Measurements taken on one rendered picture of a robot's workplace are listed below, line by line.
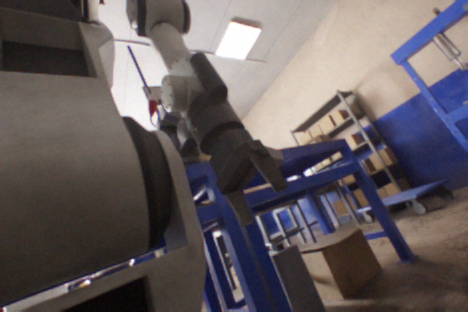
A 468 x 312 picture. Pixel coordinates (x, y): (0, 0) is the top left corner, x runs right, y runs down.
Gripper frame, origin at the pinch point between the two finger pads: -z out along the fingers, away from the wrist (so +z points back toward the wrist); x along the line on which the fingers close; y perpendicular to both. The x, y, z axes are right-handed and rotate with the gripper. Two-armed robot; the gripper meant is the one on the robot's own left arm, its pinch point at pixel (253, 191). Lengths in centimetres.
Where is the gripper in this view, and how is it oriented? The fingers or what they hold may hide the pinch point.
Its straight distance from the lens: 34.5
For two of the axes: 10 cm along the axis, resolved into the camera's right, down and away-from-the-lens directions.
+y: 8.0, -1.5, 5.8
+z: -4.5, -7.8, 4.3
